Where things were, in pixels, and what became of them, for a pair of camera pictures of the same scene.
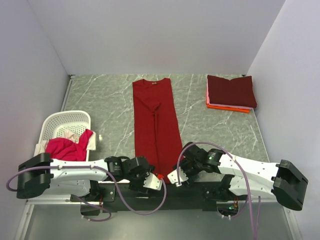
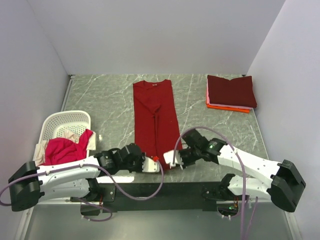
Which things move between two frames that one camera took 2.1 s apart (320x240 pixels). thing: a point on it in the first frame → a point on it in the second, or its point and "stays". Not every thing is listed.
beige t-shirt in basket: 40,146 stays
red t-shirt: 157,132 stays
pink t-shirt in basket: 62,148 stays
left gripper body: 137,180 → 135,165
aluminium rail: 52,200 stays
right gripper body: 191,169 → 189,155
